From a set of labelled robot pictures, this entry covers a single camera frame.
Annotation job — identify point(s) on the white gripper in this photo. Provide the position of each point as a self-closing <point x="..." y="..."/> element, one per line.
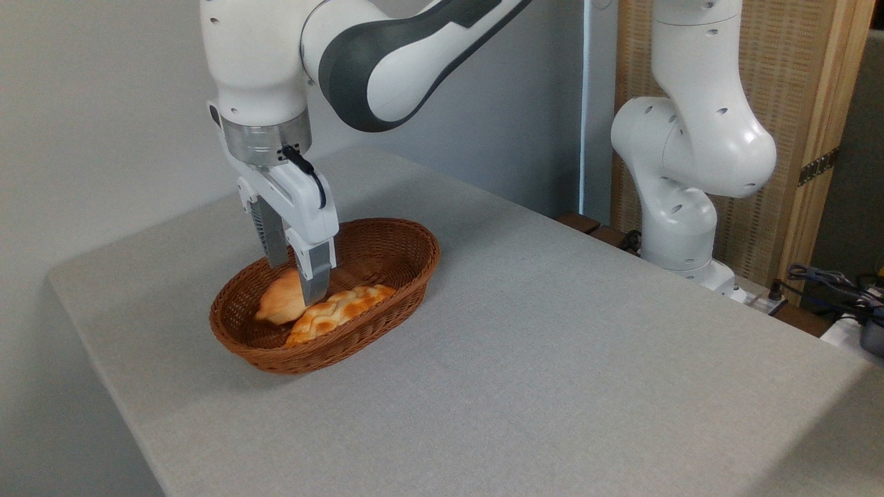
<point x="304" y="200"/>

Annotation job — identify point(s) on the round knotted bread roll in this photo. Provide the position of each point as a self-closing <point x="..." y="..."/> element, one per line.
<point x="280" y="304"/>

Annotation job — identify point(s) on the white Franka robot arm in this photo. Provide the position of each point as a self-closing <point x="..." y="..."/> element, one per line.
<point x="255" y="62"/>

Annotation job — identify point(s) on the long braided bread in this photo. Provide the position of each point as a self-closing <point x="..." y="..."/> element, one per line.
<point x="335" y="314"/>

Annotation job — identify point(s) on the brown wicker basket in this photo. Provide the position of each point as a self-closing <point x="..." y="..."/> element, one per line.
<point x="324" y="355"/>

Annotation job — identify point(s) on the white vertical pole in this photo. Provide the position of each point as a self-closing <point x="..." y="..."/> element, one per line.
<point x="587" y="103"/>

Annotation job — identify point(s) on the white power strip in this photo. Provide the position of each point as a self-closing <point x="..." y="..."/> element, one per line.
<point x="756" y="300"/>

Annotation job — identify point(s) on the black plug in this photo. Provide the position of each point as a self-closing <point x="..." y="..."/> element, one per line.
<point x="775" y="290"/>

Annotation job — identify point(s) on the wooden woven folding screen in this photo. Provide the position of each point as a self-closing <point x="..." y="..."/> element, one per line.
<point x="794" y="76"/>

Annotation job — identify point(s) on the brass screen hinge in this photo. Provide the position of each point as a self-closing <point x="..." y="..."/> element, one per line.
<point x="818" y="166"/>

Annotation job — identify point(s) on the white box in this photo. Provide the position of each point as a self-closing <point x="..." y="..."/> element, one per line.
<point x="839" y="335"/>

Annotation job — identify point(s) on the dark grey device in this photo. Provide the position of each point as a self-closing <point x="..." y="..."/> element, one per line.
<point x="873" y="338"/>

